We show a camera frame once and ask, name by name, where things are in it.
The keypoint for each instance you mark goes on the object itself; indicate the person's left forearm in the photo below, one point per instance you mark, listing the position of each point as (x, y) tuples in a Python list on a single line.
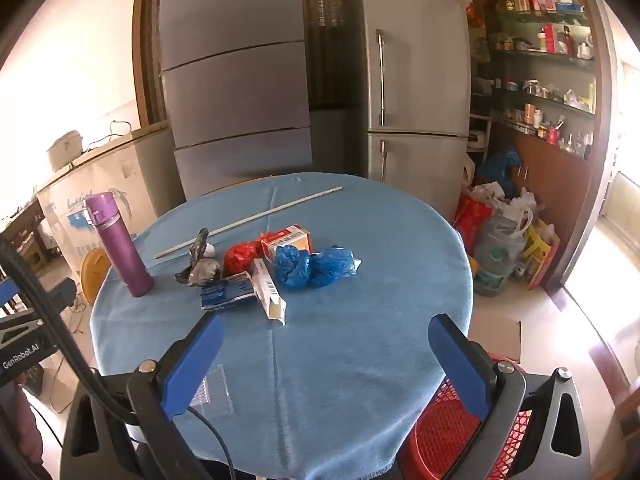
[(17, 420)]

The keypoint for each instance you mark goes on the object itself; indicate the clear plastic packet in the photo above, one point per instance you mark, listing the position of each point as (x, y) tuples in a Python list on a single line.
[(217, 390)]

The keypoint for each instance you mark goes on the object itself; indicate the small white object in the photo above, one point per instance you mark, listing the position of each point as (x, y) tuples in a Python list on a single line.
[(209, 249)]

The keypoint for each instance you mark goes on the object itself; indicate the white long carton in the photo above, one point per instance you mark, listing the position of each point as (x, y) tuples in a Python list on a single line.
[(267, 295)]

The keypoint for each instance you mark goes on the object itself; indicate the long white stick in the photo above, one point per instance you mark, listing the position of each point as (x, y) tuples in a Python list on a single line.
[(250, 218)]

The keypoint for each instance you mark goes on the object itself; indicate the yellow printed bag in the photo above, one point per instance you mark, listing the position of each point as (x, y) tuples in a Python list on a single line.
[(542, 255)]

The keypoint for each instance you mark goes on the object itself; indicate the assorted shelf bottles and boxes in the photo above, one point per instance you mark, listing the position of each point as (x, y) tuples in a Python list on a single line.
[(530, 110)]

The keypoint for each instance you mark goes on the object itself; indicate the yellow round plastic cover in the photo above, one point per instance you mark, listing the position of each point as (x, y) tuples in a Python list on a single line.
[(95, 275)]

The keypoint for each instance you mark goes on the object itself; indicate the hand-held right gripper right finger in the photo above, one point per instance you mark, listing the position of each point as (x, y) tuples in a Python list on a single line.
[(460, 365)]

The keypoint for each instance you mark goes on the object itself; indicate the dark wooden table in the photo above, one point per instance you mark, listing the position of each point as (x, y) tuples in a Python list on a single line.
[(25, 225)]

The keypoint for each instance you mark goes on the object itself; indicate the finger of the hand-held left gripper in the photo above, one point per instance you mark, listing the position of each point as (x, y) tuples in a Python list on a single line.
[(9, 292), (60, 295)]

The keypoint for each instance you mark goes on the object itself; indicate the large blue plastic bag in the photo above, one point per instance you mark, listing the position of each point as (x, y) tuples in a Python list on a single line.
[(500, 165)]

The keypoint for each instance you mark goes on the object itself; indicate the red plastic basket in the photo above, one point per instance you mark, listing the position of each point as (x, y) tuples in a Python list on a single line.
[(450, 425)]

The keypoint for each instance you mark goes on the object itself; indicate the purple insulated bottle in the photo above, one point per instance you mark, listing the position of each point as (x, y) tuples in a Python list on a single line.
[(122, 255)]

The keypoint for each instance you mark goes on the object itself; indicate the orange and red carton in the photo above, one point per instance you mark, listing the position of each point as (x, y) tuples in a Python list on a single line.
[(289, 239)]

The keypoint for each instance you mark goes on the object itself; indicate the grey three-door refrigerator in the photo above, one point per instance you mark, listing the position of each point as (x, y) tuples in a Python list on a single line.
[(235, 85)]

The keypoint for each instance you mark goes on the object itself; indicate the white rice cooker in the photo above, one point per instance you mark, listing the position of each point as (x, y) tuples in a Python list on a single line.
[(65, 150)]

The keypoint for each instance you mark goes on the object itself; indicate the wooden shelf cabinet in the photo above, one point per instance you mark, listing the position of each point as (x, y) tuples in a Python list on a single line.
[(550, 175)]

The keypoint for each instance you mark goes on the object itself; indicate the flat cardboard sheet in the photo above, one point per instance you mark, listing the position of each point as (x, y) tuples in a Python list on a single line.
[(495, 335)]

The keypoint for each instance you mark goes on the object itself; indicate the tall red gift box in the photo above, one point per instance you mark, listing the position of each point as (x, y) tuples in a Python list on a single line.
[(555, 39)]

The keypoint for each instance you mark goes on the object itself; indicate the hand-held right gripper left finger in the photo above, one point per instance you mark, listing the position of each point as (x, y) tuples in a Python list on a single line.
[(192, 360)]

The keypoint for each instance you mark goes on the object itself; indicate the silver two-door refrigerator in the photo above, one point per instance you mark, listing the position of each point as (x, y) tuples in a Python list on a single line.
[(420, 85)]

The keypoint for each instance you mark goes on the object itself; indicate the blue tablecloth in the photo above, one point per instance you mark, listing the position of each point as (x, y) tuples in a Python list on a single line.
[(325, 360)]

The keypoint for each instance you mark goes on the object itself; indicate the red plastic bag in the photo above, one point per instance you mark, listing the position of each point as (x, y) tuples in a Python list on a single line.
[(240, 258)]

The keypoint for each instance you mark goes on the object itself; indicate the white plastic bags bundle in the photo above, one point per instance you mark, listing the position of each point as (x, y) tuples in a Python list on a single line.
[(520, 205)]

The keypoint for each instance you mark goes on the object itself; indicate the small white appliance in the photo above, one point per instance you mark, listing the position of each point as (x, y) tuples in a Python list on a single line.
[(477, 141)]

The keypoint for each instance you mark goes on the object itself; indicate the grey plastic bag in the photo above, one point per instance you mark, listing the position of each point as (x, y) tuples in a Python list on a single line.
[(205, 270)]

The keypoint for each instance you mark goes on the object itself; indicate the dark blue box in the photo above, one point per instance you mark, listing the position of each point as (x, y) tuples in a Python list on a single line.
[(225, 292)]

